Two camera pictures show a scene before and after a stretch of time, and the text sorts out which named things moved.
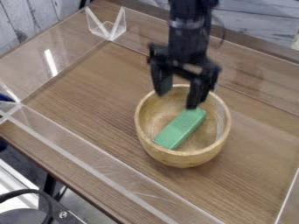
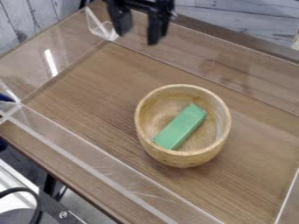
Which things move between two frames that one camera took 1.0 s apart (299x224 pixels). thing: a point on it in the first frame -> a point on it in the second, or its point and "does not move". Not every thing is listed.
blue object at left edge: [5, 97] does not move
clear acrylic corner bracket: [106, 30] does not move
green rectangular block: [172, 136] does not move
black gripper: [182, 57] -> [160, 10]
